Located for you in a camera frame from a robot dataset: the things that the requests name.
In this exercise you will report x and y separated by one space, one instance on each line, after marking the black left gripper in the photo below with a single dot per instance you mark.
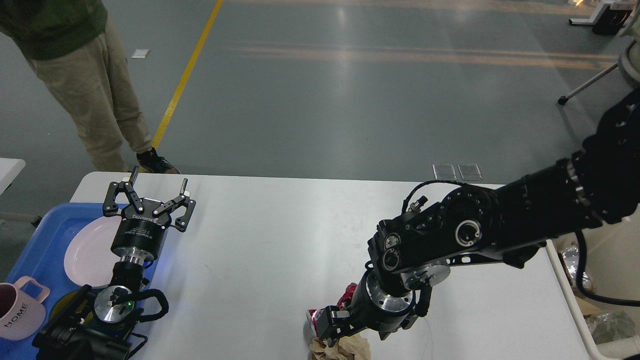
142 232

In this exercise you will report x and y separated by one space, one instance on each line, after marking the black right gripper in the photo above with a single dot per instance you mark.
371 308

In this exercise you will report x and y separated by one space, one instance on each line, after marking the brown paper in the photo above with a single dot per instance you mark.
352 347

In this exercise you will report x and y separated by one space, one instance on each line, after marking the crushed red can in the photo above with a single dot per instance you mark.
313 315

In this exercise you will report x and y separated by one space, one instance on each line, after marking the pink plate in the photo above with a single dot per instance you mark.
89 259

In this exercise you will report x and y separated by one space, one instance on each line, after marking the dark teal mug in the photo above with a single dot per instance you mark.
65 301

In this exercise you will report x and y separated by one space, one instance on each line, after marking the pink HOME mug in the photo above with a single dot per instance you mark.
21 315

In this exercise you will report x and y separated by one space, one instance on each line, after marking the aluminium foil tray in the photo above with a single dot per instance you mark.
570 258

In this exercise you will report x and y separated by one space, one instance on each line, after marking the brown paper bag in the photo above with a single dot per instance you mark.
586 308

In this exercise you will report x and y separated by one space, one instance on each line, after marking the aluminium foil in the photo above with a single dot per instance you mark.
610 325

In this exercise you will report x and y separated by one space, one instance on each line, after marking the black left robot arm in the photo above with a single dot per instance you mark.
98 322

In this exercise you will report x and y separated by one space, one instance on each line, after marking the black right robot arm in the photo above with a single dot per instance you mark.
413 252

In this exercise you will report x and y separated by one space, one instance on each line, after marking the white table edge left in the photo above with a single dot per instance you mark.
10 168

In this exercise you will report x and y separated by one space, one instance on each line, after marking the floor outlet plates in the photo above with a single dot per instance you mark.
454 172

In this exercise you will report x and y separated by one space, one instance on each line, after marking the person in khaki trousers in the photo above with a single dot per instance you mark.
74 48

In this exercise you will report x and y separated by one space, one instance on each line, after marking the beige plastic bin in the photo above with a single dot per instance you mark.
612 262

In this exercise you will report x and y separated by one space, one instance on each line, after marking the white desk leg far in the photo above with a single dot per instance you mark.
608 17

